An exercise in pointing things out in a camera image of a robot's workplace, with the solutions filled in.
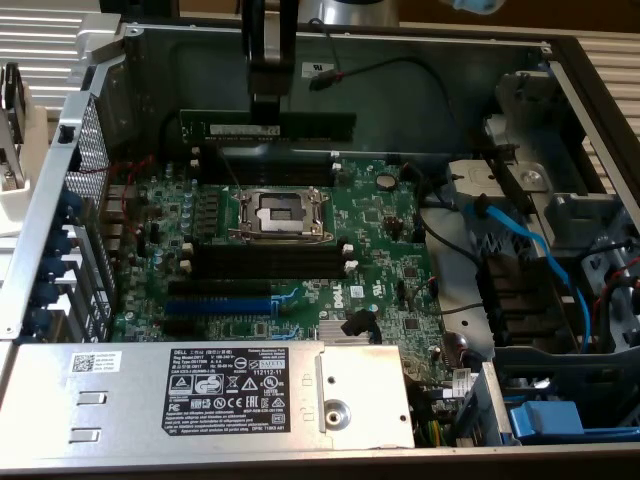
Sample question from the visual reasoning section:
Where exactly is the blue expansion slot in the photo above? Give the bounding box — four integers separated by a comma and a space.
163, 295, 275, 317

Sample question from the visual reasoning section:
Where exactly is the short black expansion slot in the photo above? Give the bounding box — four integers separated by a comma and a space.
160, 318, 200, 337

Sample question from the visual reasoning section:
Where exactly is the blue plastic drive latch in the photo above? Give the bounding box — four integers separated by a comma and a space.
508, 399, 640, 446

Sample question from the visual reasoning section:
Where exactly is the silver finned heatsink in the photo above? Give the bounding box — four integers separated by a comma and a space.
318, 321, 374, 345

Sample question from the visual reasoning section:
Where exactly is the red and black wire bundle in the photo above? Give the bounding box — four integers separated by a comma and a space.
577, 239, 640, 346

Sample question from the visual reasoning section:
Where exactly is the black wire with connector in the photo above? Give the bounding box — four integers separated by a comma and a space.
307, 18, 459, 151

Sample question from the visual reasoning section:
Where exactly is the black ribbed plastic bracket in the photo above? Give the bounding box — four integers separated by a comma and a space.
474, 252, 581, 351

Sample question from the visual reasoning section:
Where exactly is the thin red wire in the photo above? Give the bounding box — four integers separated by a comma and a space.
107, 154, 156, 236

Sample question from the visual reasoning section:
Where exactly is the black wire plug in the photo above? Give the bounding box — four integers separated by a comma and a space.
340, 308, 377, 337

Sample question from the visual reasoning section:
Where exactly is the green RAM stick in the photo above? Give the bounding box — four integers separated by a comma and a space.
178, 109, 357, 142

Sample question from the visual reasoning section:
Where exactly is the grey metal PC case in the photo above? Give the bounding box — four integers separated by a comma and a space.
0, 13, 640, 480

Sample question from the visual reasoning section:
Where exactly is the long black expansion slot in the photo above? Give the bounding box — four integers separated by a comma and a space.
167, 278, 275, 297

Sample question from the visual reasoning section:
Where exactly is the blue card latch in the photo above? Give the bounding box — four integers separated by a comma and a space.
29, 282, 59, 306
49, 227, 76, 256
37, 257, 66, 281
24, 307, 51, 334
57, 192, 84, 226

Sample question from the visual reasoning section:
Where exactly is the metal CPU socket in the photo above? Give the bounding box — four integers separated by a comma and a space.
227, 185, 337, 246

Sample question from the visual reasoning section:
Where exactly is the black RAM slot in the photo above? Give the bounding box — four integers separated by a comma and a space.
197, 158, 346, 171
197, 175, 346, 187
179, 259, 357, 274
192, 268, 349, 280
192, 251, 347, 263
182, 241, 351, 254
197, 147, 342, 162
197, 167, 346, 179

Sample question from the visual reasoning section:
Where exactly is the flat blue wire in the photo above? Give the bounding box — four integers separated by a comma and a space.
462, 197, 594, 346

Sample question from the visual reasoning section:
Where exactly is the grey metal disk bay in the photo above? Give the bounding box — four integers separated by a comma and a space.
479, 69, 640, 351

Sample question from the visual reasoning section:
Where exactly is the yellow and black wire bundle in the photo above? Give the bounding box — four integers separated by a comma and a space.
414, 384, 451, 449

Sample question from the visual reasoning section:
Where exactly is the metal port block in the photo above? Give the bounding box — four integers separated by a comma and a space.
99, 183, 149, 246

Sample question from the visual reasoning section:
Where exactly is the graphics card with bracket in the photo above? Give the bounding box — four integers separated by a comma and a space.
0, 62, 30, 194

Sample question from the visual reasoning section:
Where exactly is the thin socket locking lever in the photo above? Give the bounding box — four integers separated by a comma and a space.
218, 140, 242, 192

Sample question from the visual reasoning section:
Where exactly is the green motherboard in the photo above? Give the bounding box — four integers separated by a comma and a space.
107, 157, 449, 391

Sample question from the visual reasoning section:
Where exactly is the silver power supply unit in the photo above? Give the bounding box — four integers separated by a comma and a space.
0, 342, 416, 451

